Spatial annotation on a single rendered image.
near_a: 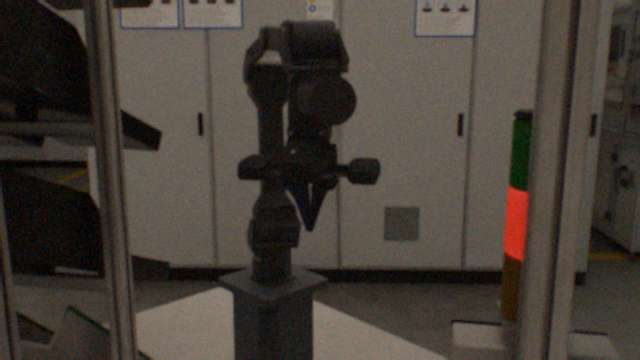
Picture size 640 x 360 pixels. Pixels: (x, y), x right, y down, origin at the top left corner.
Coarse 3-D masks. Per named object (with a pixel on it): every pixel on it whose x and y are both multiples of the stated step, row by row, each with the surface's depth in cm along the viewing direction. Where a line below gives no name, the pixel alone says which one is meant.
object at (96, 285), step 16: (0, 128) 58; (16, 128) 58; (32, 128) 57; (48, 128) 57; (64, 128) 57; (80, 128) 56; (16, 272) 61; (32, 272) 61; (64, 288) 60; (80, 288) 60; (96, 288) 60
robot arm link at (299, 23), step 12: (288, 24) 72; (300, 24) 72; (312, 24) 73; (324, 24) 73; (264, 36) 90; (276, 36) 83; (288, 36) 72; (300, 36) 72; (312, 36) 72; (324, 36) 72; (336, 36) 74; (252, 48) 94; (264, 48) 91; (276, 48) 84; (300, 48) 72; (312, 48) 72; (324, 48) 73; (336, 48) 74; (252, 60) 93
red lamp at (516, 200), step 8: (512, 192) 42; (520, 192) 42; (512, 200) 42; (520, 200) 41; (512, 208) 42; (520, 208) 41; (512, 216) 42; (520, 216) 42; (512, 224) 42; (520, 224) 42; (512, 232) 42; (520, 232) 42; (504, 240) 44; (512, 240) 42; (520, 240) 42; (504, 248) 44; (512, 248) 43; (520, 248) 42; (512, 256) 43; (520, 256) 42
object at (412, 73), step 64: (384, 0) 343; (448, 0) 342; (384, 64) 351; (448, 64) 350; (384, 128) 359; (448, 128) 358; (384, 192) 368; (448, 192) 367; (384, 256) 377; (448, 256) 376
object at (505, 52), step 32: (480, 0) 342; (512, 0) 341; (480, 32) 346; (512, 32) 345; (480, 64) 349; (512, 64) 349; (480, 96) 353; (512, 96) 353; (480, 128) 358; (480, 160) 362; (480, 192) 366; (480, 224) 370; (480, 256) 375
